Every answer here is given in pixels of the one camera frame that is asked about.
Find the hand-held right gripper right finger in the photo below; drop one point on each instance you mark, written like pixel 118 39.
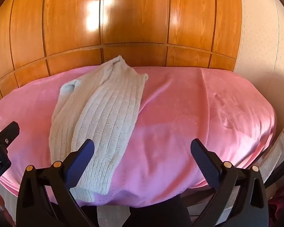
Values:
pixel 202 158

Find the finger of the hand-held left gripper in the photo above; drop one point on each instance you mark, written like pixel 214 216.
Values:
pixel 8 131

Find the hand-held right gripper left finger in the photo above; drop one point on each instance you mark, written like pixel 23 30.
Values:
pixel 84 157

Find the white knit sweater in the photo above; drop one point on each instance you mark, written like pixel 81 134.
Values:
pixel 108 113

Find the red printed cloth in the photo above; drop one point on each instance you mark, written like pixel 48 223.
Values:
pixel 1 208

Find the pink blanket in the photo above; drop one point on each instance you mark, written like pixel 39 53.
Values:
pixel 191 113

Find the person's dark pants leg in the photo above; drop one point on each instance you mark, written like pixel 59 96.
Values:
pixel 156 214

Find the beige patterned cushion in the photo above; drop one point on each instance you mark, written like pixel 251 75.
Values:
pixel 275 151

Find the dark red cloth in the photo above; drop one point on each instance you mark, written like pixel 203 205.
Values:
pixel 282 201

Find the wooden wardrobe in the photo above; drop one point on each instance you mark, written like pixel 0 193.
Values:
pixel 132 16

